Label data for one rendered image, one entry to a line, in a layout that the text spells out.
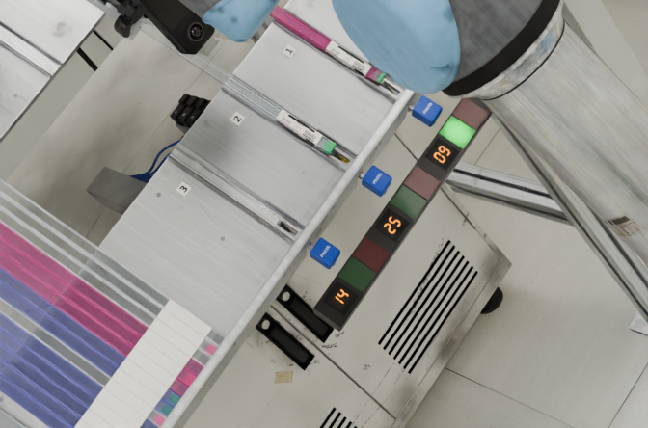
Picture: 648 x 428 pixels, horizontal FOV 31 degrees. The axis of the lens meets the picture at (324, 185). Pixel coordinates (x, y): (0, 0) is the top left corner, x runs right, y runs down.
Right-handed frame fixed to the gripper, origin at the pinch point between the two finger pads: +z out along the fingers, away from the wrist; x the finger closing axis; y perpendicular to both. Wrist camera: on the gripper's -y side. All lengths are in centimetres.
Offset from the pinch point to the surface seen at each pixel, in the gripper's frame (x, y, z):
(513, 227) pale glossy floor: -31, -70, 67
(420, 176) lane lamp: -3.9, -39.0, -7.1
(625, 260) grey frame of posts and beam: -22, -76, 23
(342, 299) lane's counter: 14.1, -39.8, -7.2
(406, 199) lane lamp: -0.5, -39.1, -7.1
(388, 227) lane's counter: 3.8, -39.3, -7.1
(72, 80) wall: -26, 30, 186
